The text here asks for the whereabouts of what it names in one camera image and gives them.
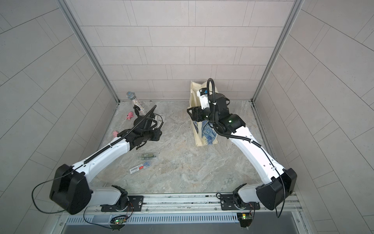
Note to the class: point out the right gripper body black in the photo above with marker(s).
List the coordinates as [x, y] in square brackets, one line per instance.
[204, 114]

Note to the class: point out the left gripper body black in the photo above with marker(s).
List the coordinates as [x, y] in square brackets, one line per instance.
[151, 135]

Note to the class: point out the clear case red white label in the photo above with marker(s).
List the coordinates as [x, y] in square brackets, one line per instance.
[140, 167]

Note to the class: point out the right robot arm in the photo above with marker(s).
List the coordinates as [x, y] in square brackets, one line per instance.
[277, 182]

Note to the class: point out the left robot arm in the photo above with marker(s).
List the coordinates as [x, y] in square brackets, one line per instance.
[70, 189]

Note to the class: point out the pink toy figure far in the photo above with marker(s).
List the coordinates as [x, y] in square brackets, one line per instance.
[130, 115]

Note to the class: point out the black microphone stand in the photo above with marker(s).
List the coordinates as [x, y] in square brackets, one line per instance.
[139, 114]

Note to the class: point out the glitter microphone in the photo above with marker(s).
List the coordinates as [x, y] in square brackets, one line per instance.
[132, 97]

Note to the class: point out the left controller board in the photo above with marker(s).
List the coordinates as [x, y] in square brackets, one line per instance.
[118, 222]

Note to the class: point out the controller board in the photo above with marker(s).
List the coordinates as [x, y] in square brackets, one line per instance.
[245, 219]
[118, 222]

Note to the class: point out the right controller board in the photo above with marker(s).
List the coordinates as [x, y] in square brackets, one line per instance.
[245, 219]

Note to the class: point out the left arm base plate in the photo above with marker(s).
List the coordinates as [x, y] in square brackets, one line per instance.
[128, 204]

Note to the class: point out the aluminium mounting rail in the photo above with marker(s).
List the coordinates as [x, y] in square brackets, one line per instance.
[169, 203]

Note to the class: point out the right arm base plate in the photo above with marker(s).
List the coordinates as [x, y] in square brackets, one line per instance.
[230, 202]

